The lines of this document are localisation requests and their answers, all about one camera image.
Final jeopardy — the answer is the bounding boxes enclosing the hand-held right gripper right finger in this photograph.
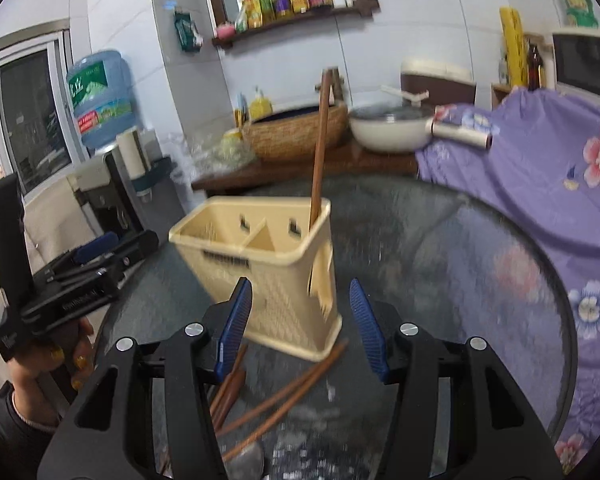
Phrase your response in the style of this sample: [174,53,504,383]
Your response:
[349,278,565,480]

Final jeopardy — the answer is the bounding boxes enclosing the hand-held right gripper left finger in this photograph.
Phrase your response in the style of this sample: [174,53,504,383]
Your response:
[36,276,254,480]

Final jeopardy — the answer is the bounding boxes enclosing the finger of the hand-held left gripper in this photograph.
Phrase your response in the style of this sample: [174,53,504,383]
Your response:
[55,230,160,286]
[40,231,121,281]

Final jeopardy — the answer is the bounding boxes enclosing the beige plastic utensil holder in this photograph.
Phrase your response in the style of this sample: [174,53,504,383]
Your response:
[168,196,343,362]

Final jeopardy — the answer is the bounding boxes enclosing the person's left forearm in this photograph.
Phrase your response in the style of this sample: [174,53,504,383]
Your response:
[0,380,63,466]

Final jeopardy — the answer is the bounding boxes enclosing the person's left hand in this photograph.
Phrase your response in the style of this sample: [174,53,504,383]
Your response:
[7,317,97,423]

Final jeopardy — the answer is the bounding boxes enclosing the white water dispenser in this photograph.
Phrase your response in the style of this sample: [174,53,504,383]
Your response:
[69,152,177,261]

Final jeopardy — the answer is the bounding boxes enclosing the white paper roll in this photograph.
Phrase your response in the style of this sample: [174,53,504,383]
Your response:
[116,129,151,181]

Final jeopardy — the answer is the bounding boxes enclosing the clear plastic bags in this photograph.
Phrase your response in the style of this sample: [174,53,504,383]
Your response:
[162,130,256,186]

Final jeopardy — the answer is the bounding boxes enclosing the aluminium sliding window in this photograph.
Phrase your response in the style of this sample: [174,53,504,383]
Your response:
[0,20,88,201]

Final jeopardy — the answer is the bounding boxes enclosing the yellow plastic cup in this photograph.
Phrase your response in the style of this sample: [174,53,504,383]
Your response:
[220,127,246,161]

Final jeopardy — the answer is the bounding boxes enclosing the blue water jug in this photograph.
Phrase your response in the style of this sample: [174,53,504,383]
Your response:
[66,49,137,150]

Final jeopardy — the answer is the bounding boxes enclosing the brown wooden counter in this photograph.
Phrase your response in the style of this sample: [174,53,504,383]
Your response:
[191,140,421,192]

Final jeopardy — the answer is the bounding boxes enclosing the woven pattern wash basin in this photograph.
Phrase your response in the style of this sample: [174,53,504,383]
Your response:
[242,102,350,162]

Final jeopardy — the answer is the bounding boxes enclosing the yellow soap bottle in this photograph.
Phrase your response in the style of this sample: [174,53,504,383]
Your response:
[248,86,273,122]

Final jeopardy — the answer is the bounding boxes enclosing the white frying pan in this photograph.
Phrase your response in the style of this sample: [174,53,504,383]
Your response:
[349,102,493,153]

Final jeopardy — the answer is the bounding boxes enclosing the purple floral cloth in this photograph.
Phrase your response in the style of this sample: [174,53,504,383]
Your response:
[415,87,600,476]

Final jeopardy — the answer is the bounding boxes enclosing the glass pan lid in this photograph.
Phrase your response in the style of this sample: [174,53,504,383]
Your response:
[350,102,433,123]

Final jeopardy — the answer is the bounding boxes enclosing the white rice spoon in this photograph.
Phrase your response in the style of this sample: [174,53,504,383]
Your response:
[380,84,430,107]

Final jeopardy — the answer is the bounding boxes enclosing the bronze faucet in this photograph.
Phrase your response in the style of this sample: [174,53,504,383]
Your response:
[315,67,346,106]

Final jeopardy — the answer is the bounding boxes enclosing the brown white rice cooker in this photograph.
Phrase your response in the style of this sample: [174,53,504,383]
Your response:
[400,58,477,108]

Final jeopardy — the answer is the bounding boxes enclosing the yellow snack packet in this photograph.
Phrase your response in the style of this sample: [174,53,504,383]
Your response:
[242,0,263,30]

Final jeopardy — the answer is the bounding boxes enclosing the wooden open cabinet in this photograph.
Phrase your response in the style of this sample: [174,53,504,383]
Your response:
[491,32,556,111]

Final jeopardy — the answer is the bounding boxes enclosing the brown glass bottle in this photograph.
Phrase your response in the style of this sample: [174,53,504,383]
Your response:
[526,42,545,92]

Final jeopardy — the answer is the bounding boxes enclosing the yellow roll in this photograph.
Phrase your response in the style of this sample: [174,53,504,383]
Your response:
[499,7,526,88]

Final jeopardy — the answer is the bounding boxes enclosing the wooden framed mirror shelf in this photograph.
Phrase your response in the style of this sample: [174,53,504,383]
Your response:
[197,0,381,50]

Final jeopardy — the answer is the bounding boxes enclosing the white microwave oven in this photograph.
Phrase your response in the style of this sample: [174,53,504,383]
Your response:
[551,27,600,111]

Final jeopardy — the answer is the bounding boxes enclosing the green wall hanging packet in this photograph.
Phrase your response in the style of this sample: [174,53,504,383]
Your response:
[172,5,203,53]

